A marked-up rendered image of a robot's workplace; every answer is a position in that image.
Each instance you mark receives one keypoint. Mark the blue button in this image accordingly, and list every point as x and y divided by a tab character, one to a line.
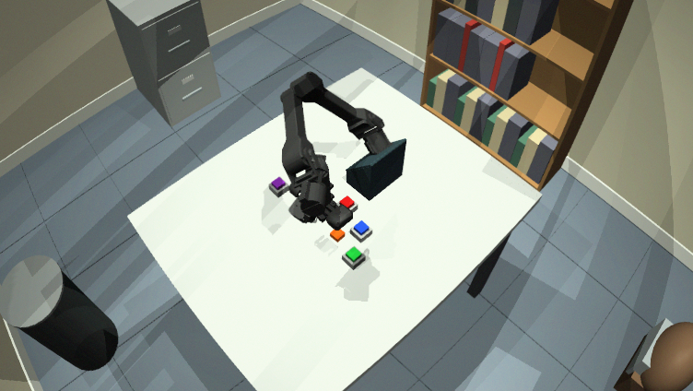
361	231

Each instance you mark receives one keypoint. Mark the red button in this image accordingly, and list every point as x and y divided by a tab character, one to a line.
349	203

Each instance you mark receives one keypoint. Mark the purple button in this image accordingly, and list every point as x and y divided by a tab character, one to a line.
279	186

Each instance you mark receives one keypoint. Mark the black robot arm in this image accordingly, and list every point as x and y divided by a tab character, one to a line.
298	152

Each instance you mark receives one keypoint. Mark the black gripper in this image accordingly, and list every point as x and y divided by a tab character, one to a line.
336	216

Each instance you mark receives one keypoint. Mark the green button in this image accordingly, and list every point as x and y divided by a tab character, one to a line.
353	257

